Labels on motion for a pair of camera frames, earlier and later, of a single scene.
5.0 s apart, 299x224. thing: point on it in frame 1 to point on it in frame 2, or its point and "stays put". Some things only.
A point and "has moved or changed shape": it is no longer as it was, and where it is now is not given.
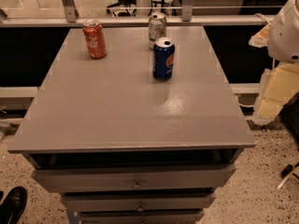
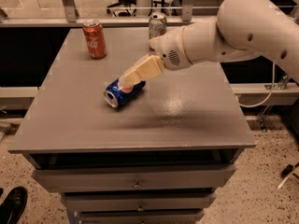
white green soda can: x=157 y=27 stays put
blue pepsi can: x=163 y=53 has moved or changed shape
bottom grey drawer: x=141 y=217 stays put
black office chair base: x=125 y=0 stays put
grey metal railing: x=187 y=17 stays put
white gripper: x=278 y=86 to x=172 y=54
